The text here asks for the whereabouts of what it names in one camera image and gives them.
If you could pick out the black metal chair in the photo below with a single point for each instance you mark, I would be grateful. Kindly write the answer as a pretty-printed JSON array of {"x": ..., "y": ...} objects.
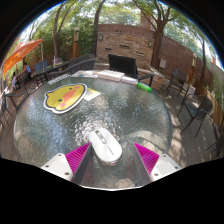
[
  {"x": 13, "y": 95},
  {"x": 200, "y": 111}
]

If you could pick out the grey wall box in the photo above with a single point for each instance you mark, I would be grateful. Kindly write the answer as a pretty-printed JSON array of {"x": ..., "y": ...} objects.
[{"x": 163, "y": 63}]

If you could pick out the yellow duck-shaped mouse pad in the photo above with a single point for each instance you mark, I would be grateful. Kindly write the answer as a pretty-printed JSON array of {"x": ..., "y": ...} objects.
[{"x": 63, "y": 98}]

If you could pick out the forked tree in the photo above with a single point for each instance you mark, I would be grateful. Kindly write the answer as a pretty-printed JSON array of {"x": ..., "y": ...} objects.
[{"x": 156, "y": 50}]

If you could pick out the round dark patio table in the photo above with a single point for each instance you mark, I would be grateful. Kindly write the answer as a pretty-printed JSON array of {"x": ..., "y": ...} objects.
[{"x": 50, "y": 69}]

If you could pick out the slim tree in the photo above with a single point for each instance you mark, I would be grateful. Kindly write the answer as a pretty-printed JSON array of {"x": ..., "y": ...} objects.
[
  {"x": 96, "y": 33},
  {"x": 55, "y": 40}
]

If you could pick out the person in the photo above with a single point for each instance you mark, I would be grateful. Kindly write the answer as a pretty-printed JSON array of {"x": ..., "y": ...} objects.
[
  {"x": 28, "y": 68},
  {"x": 15, "y": 80}
]

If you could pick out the blue metal chair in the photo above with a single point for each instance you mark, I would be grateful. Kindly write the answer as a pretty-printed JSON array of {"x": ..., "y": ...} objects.
[
  {"x": 178, "y": 75},
  {"x": 40, "y": 65}
]

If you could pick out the yellow paper card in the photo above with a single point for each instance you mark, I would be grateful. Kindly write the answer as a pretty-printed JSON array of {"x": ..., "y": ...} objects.
[{"x": 92, "y": 94}]

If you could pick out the dark wicker chair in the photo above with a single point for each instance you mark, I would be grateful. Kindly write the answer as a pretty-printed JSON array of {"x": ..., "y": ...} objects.
[
  {"x": 81, "y": 57},
  {"x": 80, "y": 66}
]

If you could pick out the white computer mouse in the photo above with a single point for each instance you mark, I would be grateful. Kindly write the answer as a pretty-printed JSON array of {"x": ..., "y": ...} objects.
[{"x": 105, "y": 146}]

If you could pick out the wooden lamp post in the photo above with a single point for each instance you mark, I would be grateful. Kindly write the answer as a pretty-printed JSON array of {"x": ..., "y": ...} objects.
[
  {"x": 76, "y": 43},
  {"x": 192, "y": 68}
]

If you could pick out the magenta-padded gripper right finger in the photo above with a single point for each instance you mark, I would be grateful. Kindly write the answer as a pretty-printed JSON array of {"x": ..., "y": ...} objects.
[{"x": 165, "y": 165}]

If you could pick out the orange parasol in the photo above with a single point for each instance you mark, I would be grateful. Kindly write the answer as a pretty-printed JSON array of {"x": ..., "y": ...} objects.
[{"x": 20, "y": 52}]

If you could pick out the wall lamp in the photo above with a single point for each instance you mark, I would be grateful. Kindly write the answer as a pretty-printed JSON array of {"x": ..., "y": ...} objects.
[
  {"x": 101, "y": 37},
  {"x": 150, "y": 43}
]

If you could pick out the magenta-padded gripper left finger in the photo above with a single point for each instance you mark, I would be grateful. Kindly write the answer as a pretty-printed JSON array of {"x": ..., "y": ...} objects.
[{"x": 56, "y": 165}]

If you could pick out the green tube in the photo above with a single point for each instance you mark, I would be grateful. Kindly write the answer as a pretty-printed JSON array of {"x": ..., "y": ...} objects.
[{"x": 144, "y": 87}]

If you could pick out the small white box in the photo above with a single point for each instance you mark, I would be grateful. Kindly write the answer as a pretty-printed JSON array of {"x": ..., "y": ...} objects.
[{"x": 129, "y": 80}]

